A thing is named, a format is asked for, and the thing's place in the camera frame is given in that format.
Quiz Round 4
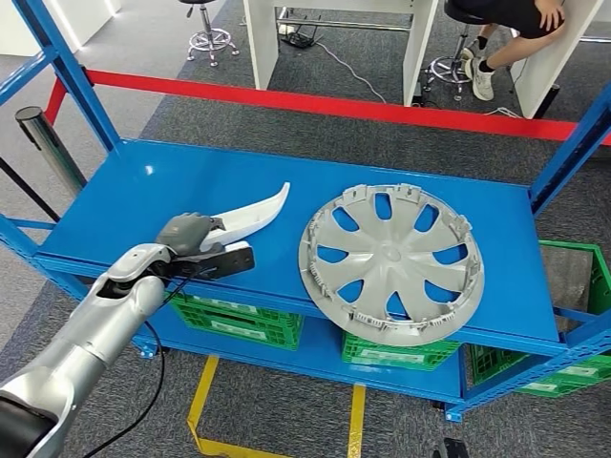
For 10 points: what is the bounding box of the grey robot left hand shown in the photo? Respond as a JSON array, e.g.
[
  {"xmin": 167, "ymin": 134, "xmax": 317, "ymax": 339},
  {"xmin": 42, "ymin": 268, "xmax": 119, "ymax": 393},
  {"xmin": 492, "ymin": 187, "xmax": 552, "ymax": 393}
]
[{"xmin": 431, "ymin": 437, "xmax": 471, "ymax": 458}]

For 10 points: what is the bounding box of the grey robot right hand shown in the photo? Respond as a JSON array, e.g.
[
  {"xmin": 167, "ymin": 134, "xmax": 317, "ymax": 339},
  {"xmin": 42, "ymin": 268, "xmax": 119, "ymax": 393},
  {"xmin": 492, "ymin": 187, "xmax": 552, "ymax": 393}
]
[{"xmin": 155, "ymin": 212, "xmax": 227, "ymax": 257}]

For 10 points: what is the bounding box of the white curved plastic part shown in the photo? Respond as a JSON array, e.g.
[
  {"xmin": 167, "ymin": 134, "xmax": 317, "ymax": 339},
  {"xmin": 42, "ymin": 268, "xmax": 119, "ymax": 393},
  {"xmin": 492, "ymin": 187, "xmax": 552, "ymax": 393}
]
[{"xmin": 200, "ymin": 181, "xmax": 291, "ymax": 251}]

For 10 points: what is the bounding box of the blue metal shelf rack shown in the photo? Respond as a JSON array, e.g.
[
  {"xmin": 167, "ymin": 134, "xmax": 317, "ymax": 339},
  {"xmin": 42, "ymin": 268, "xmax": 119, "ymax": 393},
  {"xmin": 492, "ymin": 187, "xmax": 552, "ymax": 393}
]
[{"xmin": 0, "ymin": 0, "xmax": 611, "ymax": 424}]

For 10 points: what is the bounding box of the green plastic crate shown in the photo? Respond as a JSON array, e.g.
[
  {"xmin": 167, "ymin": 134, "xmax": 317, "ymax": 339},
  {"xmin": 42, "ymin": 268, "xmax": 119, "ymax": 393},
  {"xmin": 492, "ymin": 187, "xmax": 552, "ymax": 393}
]
[
  {"xmin": 181, "ymin": 312, "xmax": 303, "ymax": 353},
  {"xmin": 342, "ymin": 343, "xmax": 459, "ymax": 373},
  {"xmin": 517, "ymin": 355, "xmax": 611, "ymax": 398},
  {"xmin": 468, "ymin": 239, "xmax": 611, "ymax": 386},
  {"xmin": 341, "ymin": 331, "xmax": 462, "ymax": 357},
  {"xmin": 168, "ymin": 290, "xmax": 305, "ymax": 331}
]

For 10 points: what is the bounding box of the yellow floor tape square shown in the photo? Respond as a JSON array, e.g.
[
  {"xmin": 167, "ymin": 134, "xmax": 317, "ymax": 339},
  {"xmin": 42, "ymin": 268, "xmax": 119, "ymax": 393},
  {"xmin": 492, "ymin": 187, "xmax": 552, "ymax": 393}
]
[{"xmin": 187, "ymin": 355, "xmax": 368, "ymax": 458}]

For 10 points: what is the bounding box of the red barrier belt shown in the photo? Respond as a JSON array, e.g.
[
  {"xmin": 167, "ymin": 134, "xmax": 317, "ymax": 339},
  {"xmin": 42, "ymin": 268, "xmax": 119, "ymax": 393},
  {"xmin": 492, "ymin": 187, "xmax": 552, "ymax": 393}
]
[{"xmin": 45, "ymin": 68, "xmax": 611, "ymax": 147}]

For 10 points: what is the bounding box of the black seat chrome stool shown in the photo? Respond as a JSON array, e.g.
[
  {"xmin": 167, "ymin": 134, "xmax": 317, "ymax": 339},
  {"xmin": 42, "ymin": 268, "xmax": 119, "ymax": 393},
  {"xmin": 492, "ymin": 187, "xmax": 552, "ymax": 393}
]
[
  {"xmin": 424, "ymin": 0, "xmax": 488, "ymax": 102},
  {"xmin": 179, "ymin": 0, "xmax": 241, "ymax": 69}
]

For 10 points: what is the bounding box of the black stanchion pole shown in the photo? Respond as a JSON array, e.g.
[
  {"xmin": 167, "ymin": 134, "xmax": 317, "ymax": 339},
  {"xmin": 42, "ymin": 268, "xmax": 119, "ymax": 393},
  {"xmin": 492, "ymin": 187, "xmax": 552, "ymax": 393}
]
[{"xmin": 0, "ymin": 156, "xmax": 61, "ymax": 223}]

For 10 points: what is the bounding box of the grey plastic wheel cover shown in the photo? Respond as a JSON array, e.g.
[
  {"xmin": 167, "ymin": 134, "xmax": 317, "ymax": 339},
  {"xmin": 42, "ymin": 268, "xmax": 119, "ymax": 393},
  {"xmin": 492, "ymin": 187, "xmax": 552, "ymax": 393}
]
[{"xmin": 298, "ymin": 183, "xmax": 486, "ymax": 347}]

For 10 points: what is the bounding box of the white desk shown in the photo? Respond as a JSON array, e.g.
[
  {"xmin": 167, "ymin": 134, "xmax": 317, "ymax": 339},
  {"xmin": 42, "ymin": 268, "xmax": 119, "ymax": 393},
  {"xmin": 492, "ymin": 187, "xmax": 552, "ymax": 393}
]
[{"xmin": 242, "ymin": 0, "xmax": 439, "ymax": 108}]

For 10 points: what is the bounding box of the black floor device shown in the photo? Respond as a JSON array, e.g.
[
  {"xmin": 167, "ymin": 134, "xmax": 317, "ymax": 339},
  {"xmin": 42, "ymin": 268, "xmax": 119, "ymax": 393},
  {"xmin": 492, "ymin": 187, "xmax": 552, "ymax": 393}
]
[{"xmin": 280, "ymin": 30, "xmax": 316, "ymax": 51}]

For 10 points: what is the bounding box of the white desk side panel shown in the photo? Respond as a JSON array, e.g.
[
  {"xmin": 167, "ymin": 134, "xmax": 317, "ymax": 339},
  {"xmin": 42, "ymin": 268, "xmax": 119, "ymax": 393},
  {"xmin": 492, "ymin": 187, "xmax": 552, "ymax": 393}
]
[{"xmin": 510, "ymin": 0, "xmax": 604, "ymax": 120}]

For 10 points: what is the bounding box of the person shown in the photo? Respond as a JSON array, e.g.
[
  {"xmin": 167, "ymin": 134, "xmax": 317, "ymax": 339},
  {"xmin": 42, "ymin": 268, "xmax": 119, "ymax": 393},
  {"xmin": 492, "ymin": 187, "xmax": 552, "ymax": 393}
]
[{"xmin": 448, "ymin": 0, "xmax": 566, "ymax": 102}]

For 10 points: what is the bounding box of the black cable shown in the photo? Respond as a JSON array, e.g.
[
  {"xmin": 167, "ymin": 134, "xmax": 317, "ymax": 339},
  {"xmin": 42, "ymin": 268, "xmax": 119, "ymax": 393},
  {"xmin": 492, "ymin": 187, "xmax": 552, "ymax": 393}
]
[{"xmin": 83, "ymin": 278, "xmax": 215, "ymax": 458}]

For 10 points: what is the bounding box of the chrome stanchion post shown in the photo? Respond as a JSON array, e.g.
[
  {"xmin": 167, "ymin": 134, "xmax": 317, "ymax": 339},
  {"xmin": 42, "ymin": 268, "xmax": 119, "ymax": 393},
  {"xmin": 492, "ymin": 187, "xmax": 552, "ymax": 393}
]
[{"xmin": 14, "ymin": 106, "xmax": 89, "ymax": 198}]

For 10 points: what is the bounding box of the white floor cable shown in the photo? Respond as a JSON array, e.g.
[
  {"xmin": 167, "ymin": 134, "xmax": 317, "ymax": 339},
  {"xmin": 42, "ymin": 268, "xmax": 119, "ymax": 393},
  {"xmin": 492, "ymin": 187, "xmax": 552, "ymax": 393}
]
[{"xmin": 312, "ymin": 40, "xmax": 387, "ymax": 104}]

